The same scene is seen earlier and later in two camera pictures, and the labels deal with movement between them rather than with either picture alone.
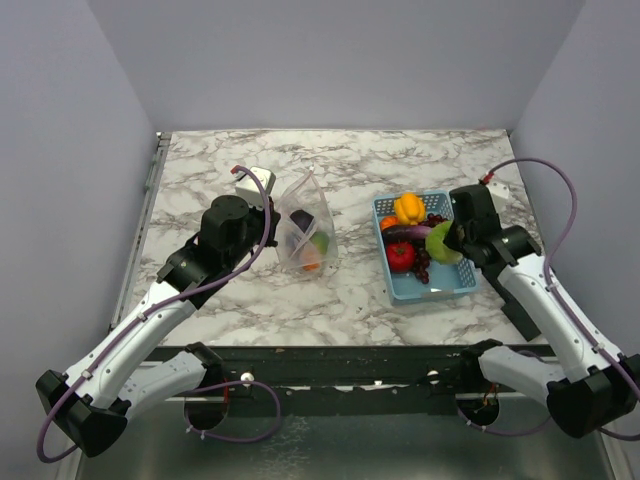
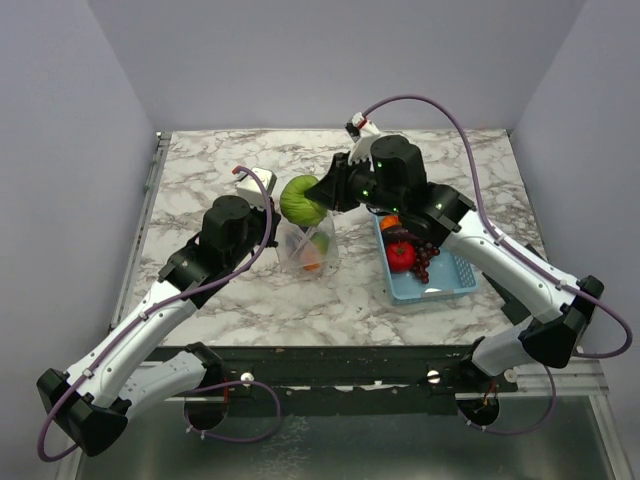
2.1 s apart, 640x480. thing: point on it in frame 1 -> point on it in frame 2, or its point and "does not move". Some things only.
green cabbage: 437,248 -> 298,208
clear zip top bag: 306,241 does not move
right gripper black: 451,238 -> 332,191
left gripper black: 274,218 does not move
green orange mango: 316,252 does not move
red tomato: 401,256 does not move
